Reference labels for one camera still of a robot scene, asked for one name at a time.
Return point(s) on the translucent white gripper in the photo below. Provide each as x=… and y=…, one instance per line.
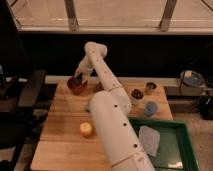
x=85, y=68

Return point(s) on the red bowl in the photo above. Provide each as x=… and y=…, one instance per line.
x=76, y=88

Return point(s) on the black eraser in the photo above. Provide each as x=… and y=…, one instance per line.
x=77, y=81

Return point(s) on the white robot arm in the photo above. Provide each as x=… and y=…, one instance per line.
x=109, y=109

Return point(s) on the yellow apple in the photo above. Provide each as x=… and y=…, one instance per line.
x=86, y=129

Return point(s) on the white cup dark contents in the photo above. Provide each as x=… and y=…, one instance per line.
x=136, y=96

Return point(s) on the metal can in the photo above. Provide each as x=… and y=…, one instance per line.
x=150, y=87

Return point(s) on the black office chair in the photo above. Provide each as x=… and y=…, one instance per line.
x=17, y=101

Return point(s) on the blue cup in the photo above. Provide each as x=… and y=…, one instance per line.
x=150, y=108

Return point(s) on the white cloth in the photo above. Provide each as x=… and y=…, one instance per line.
x=150, y=139

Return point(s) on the green tray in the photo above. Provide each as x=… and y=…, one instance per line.
x=175, y=152

